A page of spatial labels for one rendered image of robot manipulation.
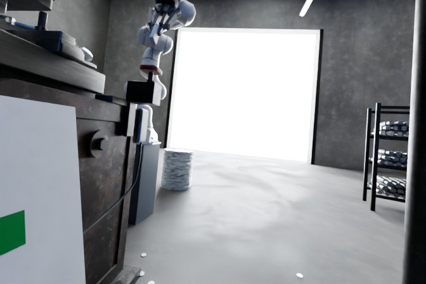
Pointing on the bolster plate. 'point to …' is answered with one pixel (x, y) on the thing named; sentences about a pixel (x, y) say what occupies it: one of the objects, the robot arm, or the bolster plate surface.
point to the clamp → (51, 39)
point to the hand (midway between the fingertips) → (154, 34)
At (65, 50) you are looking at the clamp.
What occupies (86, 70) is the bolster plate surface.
